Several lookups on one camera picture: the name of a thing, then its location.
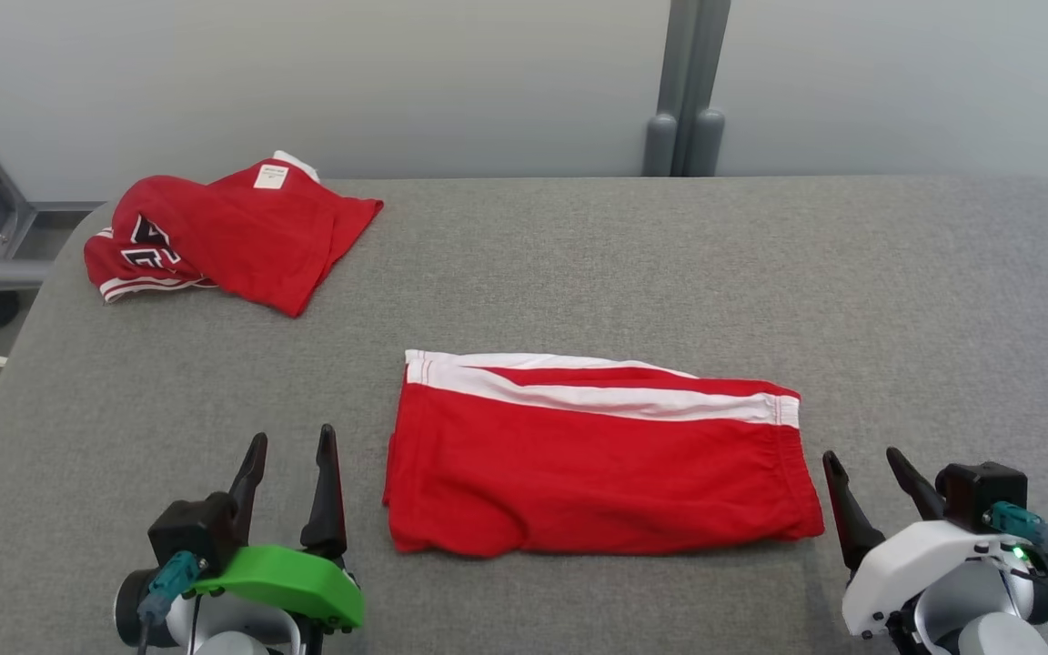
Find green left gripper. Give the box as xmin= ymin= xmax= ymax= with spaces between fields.
xmin=192 ymin=424 xmax=366 ymax=635

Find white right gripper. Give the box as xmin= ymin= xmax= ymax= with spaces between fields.
xmin=821 ymin=447 xmax=1034 ymax=638

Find red jersey with white sleeves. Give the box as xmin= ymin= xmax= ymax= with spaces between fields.
xmin=83 ymin=150 xmax=385 ymax=318

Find red shorts with white stripe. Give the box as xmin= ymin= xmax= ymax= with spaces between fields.
xmin=383 ymin=349 xmax=825 ymax=558

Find teal right camera connector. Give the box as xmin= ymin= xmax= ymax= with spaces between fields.
xmin=983 ymin=501 xmax=1048 ymax=549

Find teal camera connector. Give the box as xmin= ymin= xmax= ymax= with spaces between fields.
xmin=983 ymin=501 xmax=1048 ymax=549
xmin=137 ymin=550 xmax=208 ymax=624

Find teal left camera connector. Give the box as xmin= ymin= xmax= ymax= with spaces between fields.
xmin=137 ymin=550 xmax=208 ymax=624

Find grey partition post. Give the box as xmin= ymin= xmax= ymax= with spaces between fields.
xmin=642 ymin=0 xmax=732 ymax=177

